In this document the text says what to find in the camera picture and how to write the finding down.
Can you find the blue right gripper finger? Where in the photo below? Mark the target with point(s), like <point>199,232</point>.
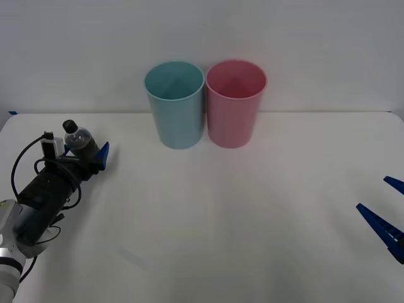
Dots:
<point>383,228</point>
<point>396,183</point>

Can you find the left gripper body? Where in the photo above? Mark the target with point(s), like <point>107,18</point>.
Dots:
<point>74,167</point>

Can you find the pink plastic bin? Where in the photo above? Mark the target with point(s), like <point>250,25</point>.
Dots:
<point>232,123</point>

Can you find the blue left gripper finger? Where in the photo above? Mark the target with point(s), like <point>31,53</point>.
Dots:
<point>67,149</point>
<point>102,156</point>

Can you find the dark plastic bottle black cap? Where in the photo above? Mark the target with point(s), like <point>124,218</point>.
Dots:
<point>82,143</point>

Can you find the pale blue plastic bin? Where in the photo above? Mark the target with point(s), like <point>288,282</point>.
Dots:
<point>178,123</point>

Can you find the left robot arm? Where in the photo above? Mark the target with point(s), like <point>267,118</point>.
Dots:
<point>39,197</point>

